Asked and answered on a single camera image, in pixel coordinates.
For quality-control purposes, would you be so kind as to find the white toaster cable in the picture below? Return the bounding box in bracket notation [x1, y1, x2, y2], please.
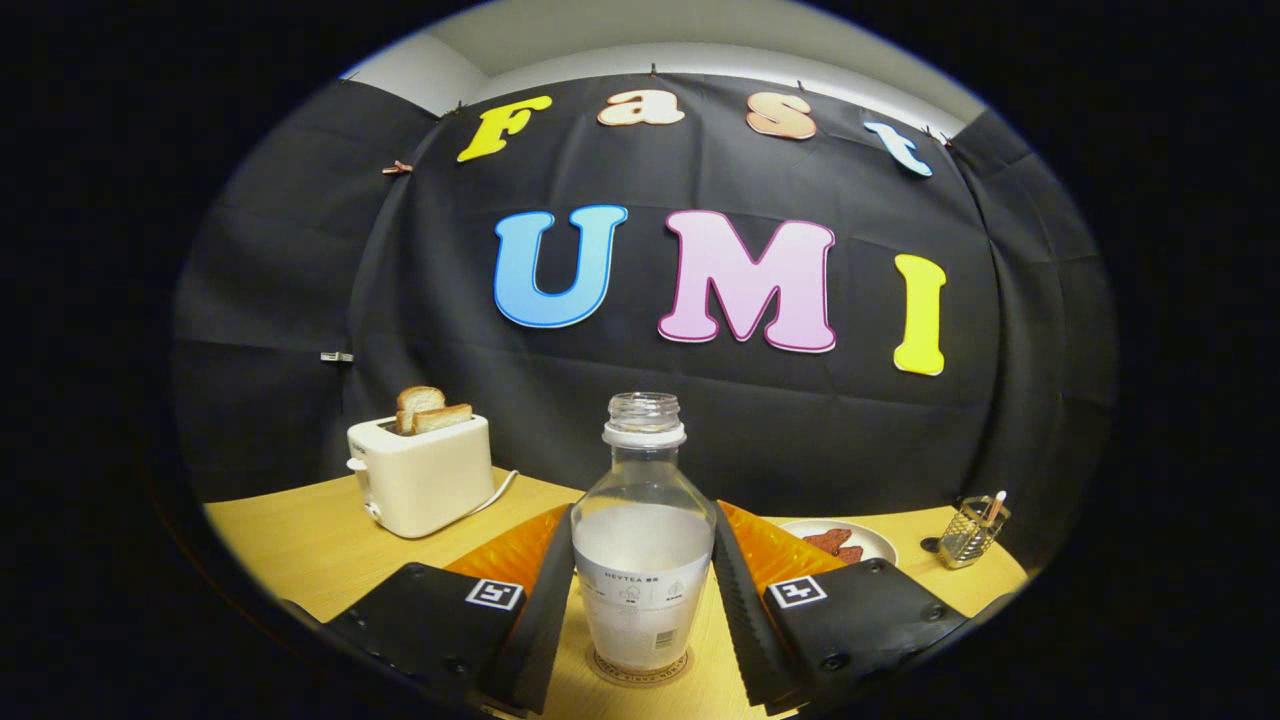
[470, 468, 519, 516]

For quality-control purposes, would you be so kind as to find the toast slice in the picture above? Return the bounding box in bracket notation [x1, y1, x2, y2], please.
[410, 403, 474, 436]
[395, 386, 447, 436]

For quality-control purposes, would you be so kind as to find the clear juice bottle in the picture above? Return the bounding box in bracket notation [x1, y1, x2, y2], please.
[571, 392, 718, 673]

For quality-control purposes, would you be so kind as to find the white round plate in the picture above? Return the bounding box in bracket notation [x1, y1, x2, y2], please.
[778, 519, 899, 568]

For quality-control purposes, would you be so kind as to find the wooden table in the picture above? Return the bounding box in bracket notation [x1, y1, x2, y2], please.
[203, 468, 1031, 720]

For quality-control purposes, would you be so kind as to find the small metal grater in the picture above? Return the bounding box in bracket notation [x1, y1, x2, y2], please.
[938, 492, 1011, 570]

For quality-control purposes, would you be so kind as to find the round wooden coaster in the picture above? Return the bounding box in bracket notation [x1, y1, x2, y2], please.
[585, 645, 693, 689]

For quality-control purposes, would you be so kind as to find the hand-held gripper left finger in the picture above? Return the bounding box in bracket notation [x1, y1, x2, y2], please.
[285, 503, 578, 716]

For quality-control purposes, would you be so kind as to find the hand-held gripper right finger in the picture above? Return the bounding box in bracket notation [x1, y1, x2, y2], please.
[712, 500, 1011, 716]

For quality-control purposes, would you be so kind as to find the cream toaster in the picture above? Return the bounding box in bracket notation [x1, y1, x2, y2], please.
[346, 413, 495, 540]

